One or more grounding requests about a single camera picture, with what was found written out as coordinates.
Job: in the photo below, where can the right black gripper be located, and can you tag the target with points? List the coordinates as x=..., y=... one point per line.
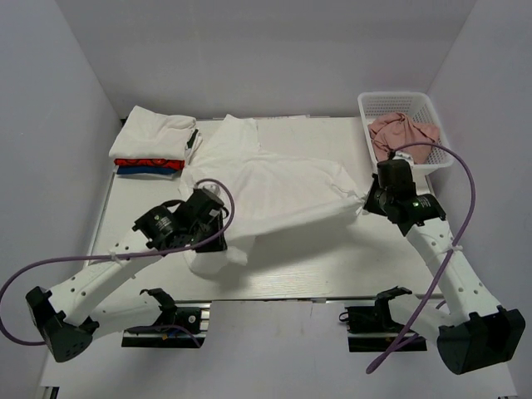
x=370, y=204

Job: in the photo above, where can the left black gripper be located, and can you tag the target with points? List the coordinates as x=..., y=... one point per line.
x=219, y=243

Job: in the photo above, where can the white t-shirt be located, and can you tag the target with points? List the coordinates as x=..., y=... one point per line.
x=272, y=192
x=150, y=135

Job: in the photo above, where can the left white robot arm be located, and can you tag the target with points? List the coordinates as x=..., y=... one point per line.
x=72, y=314

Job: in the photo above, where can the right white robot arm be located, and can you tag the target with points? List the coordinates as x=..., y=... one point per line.
x=475, y=331

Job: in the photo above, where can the pink crumpled t-shirt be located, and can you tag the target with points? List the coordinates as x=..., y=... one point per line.
x=392, y=130

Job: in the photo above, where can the folded red t-shirt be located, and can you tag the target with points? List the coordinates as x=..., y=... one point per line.
x=174, y=165

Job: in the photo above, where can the white plastic basket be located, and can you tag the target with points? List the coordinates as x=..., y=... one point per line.
x=419, y=108

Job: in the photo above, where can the folded blue t-shirt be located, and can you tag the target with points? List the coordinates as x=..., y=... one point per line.
x=147, y=172

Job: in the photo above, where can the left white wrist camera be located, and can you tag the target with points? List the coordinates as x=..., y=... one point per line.
x=213, y=189

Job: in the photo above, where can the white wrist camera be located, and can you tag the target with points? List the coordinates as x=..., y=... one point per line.
x=400, y=155
x=213, y=189

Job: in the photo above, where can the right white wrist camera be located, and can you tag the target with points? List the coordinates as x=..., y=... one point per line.
x=400, y=155

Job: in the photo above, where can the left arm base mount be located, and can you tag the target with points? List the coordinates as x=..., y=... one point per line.
x=179, y=325

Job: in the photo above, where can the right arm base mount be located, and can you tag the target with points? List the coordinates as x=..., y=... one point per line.
x=370, y=327

